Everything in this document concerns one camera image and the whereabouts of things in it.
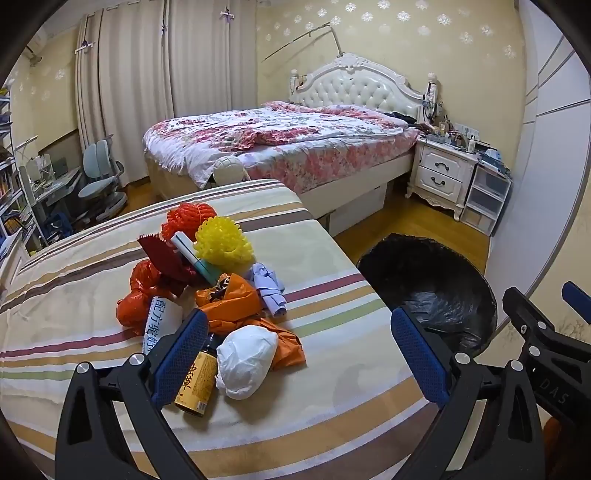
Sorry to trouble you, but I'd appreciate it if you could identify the white study desk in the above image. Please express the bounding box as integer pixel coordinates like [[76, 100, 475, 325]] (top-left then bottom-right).
[[18, 157, 84, 241]]

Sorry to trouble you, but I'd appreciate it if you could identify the clear plastic drawer unit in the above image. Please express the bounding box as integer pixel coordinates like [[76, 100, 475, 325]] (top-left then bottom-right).
[[461, 159, 513, 237]]

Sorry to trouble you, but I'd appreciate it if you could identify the person's right forearm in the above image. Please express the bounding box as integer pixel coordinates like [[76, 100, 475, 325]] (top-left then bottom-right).
[[540, 415, 591, 480]]

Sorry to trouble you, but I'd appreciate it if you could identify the red plastic bag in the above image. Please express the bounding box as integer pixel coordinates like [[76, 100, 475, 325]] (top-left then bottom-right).
[[115, 259, 185, 340]]

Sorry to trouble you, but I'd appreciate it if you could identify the orange plastic bag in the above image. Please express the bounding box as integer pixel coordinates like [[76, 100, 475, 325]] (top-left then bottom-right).
[[195, 273, 308, 372]]

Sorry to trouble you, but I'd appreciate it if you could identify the striped bed sheet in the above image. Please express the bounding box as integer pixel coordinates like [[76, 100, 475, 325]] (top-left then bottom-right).
[[0, 179, 444, 480]]

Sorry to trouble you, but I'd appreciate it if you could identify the blue plastic crate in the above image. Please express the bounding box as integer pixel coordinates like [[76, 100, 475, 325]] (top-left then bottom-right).
[[48, 212, 75, 238]]

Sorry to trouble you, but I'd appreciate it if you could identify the beige curtain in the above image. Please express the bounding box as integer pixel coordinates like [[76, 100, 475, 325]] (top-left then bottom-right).
[[74, 7, 175, 148], [166, 0, 259, 116]]

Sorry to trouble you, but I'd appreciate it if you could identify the dark red cloth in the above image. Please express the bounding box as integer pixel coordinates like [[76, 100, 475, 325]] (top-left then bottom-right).
[[137, 234, 204, 284]]

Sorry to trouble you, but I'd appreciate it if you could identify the white bookshelf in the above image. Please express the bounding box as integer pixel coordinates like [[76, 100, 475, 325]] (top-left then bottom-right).
[[0, 83, 38, 259]]

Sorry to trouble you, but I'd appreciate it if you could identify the yellow foam fruit net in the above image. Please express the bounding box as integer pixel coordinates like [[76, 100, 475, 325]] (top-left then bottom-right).
[[194, 216, 256, 267]]

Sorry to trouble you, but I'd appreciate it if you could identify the floral quilt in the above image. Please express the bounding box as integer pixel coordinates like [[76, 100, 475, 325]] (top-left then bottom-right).
[[142, 102, 422, 189]]

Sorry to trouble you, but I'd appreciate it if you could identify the white teal tube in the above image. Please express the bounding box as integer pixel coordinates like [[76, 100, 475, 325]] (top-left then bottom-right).
[[172, 232, 222, 286]]

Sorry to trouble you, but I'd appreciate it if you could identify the bin with black bag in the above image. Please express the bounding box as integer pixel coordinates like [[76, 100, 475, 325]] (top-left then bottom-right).
[[356, 233, 498, 356]]

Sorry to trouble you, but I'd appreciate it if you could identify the pile of small bedside items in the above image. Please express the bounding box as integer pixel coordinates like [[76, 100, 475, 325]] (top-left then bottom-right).
[[418, 111, 483, 153]]

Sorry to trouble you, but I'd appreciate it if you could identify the white air conditioner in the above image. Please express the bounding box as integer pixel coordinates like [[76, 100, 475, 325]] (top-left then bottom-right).
[[25, 32, 49, 63]]

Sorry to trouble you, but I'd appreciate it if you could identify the pile of blue boxes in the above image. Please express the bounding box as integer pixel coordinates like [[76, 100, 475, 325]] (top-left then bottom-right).
[[478, 143, 511, 176]]

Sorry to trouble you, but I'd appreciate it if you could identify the red foam fruit net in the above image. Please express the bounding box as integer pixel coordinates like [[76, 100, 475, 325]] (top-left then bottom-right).
[[161, 202, 218, 241]]

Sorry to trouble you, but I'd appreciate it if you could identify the white storage box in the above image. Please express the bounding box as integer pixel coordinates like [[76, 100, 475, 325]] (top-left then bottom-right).
[[330, 185, 386, 237]]

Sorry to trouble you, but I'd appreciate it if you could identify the brown bottle yellow label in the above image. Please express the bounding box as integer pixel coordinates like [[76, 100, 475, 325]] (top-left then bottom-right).
[[174, 332, 220, 418]]

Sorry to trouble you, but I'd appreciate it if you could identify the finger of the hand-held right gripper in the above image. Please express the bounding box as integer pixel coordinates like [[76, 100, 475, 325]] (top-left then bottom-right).
[[502, 287, 559, 344], [561, 281, 591, 324]]

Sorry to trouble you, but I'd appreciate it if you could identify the white nightstand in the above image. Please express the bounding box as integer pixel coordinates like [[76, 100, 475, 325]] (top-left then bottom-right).
[[405, 137, 478, 221]]

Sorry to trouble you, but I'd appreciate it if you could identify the lavender paper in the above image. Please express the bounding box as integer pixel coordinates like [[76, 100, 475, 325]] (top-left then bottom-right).
[[244, 262, 287, 318]]

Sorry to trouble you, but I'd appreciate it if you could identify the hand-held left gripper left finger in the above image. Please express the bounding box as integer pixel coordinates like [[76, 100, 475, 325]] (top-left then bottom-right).
[[55, 308, 209, 480]]

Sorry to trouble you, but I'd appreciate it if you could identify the thin bent metal pole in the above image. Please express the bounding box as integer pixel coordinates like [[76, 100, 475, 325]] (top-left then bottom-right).
[[262, 21, 345, 63]]

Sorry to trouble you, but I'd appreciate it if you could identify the grey-blue desk chair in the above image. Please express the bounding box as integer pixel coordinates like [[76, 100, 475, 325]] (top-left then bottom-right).
[[76, 134, 129, 220]]

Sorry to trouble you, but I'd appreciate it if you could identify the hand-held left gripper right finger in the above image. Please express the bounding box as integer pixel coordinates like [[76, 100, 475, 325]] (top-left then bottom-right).
[[390, 307, 539, 480]]

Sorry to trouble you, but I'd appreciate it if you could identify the white plastic bag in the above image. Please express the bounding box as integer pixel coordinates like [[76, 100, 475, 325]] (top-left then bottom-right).
[[215, 324, 279, 400]]

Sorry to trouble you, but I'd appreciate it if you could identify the white wardrobe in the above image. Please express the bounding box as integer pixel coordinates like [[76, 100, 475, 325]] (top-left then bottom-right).
[[487, 0, 591, 324]]

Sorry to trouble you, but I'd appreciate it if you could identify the white bed tufted headboard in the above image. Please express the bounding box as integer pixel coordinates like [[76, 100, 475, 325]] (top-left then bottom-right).
[[142, 53, 439, 236]]

